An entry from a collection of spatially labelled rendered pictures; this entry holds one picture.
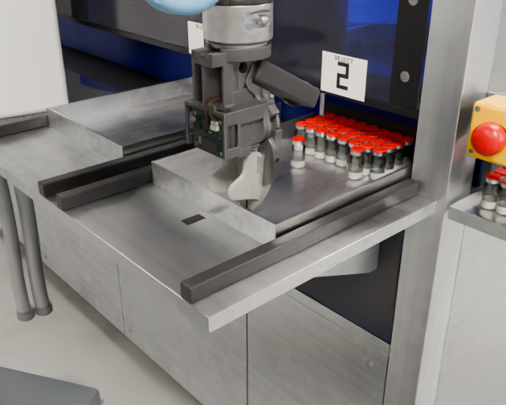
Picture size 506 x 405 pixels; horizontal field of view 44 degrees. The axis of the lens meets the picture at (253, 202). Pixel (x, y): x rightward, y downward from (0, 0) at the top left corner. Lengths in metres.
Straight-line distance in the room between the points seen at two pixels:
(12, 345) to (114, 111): 1.07
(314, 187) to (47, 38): 0.83
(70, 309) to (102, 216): 1.40
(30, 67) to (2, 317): 1.01
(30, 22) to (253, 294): 0.99
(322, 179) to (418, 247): 0.17
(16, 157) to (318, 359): 0.65
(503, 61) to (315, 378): 0.67
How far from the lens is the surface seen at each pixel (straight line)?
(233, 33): 0.66
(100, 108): 1.24
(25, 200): 1.73
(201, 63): 0.67
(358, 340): 1.11
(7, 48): 1.51
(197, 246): 0.75
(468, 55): 0.83
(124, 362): 1.97
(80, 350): 2.04
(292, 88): 0.73
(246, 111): 0.67
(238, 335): 1.39
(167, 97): 1.32
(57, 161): 1.04
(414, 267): 0.96
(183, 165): 0.94
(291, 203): 0.85
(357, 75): 0.93
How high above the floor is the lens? 1.26
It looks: 26 degrees down
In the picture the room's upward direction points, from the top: straight up
